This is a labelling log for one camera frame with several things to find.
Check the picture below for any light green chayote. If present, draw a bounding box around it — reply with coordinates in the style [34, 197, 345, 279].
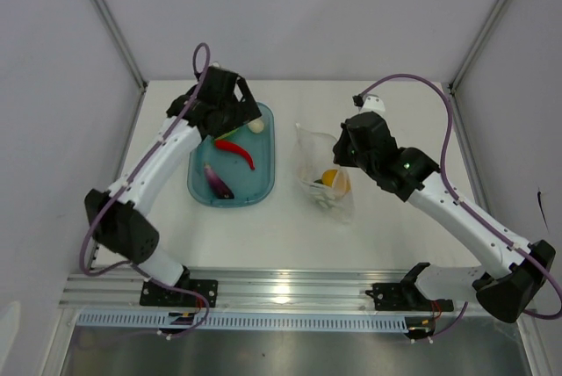
[215, 128, 240, 141]

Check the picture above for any red chili pepper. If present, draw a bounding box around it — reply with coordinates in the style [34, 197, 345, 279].
[214, 139, 256, 170]

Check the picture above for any yellow orange fruit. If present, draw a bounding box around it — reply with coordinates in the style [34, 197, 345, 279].
[321, 169, 339, 187]

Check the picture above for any clear zip top bag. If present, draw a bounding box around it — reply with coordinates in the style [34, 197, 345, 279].
[292, 123, 355, 223]

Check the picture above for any purple eggplant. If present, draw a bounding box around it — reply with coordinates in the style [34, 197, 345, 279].
[203, 163, 234, 199]

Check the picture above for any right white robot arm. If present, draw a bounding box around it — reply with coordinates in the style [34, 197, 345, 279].
[333, 112, 556, 323]

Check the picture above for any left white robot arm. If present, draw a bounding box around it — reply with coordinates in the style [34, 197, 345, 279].
[84, 66, 261, 306]

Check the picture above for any white egg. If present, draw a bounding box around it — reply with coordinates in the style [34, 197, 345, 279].
[247, 119, 265, 134]

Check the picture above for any blue plastic tray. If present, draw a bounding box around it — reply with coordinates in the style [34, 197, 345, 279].
[187, 102, 275, 208]

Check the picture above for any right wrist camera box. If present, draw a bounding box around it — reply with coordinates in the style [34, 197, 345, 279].
[352, 94, 386, 116]

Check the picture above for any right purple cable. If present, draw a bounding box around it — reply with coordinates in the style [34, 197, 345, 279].
[351, 73, 562, 342]

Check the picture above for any aluminium mounting rail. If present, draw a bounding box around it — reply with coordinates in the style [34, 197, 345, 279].
[59, 268, 539, 316]

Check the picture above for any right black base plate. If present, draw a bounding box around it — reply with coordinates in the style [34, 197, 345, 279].
[365, 283, 454, 312]

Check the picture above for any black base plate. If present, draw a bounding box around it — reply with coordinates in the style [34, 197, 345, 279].
[365, 283, 454, 312]
[140, 276, 219, 308]

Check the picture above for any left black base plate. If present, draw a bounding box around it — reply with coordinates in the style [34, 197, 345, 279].
[140, 276, 219, 308]

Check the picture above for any left aluminium frame post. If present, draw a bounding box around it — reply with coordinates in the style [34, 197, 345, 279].
[90, 0, 148, 90]

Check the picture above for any aluminium frame post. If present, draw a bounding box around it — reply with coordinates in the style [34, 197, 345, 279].
[447, 0, 539, 91]
[90, 0, 148, 90]

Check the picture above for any right aluminium frame post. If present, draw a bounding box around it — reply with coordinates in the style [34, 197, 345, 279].
[447, 0, 539, 91]

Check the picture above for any white slotted cable duct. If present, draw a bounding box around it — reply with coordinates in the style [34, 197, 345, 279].
[76, 309, 408, 334]

